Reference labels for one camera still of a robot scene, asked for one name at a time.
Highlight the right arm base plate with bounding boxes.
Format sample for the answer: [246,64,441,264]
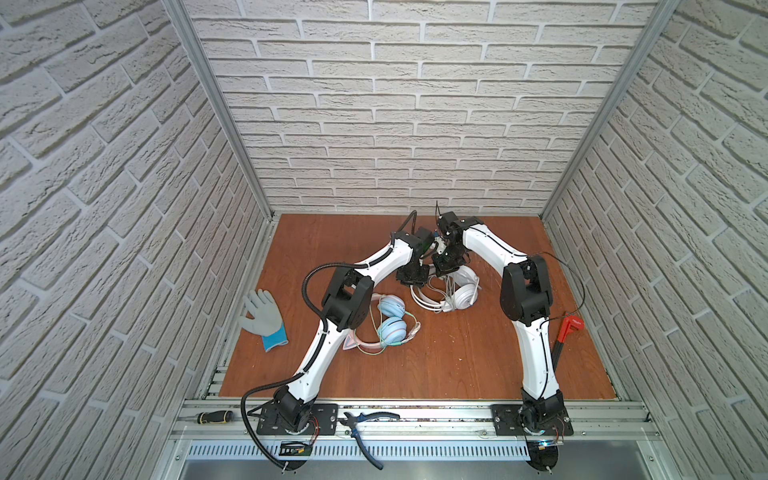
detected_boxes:
[490,403,574,437]

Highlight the pink blue cat-ear headphones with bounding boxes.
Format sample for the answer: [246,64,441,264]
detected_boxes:
[342,293,421,356]

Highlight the blue handled pliers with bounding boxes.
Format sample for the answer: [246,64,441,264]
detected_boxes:
[338,410,401,471]

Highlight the white headphones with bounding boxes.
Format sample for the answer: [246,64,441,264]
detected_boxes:
[410,266,481,313]

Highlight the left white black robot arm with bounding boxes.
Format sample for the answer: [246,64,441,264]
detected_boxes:
[273,227,434,431]

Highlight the white headphone cable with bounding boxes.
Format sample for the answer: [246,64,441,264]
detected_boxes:
[425,272,466,313]

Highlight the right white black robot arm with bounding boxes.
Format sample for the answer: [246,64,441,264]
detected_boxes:
[432,212,563,434]

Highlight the black corrugated cable conduit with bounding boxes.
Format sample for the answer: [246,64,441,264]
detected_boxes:
[240,209,419,472]

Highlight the black yellow screwdriver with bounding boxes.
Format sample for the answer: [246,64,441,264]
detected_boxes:
[196,410,234,425]

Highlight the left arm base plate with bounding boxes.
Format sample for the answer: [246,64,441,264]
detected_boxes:
[256,402,339,436]

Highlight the red small object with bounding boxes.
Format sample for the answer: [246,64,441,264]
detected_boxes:
[556,315,585,344]

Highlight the green headphone cable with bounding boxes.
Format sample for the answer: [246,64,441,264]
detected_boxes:
[352,299,421,356]

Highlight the blue white cloth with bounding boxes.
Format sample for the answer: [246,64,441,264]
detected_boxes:
[238,289,288,352]

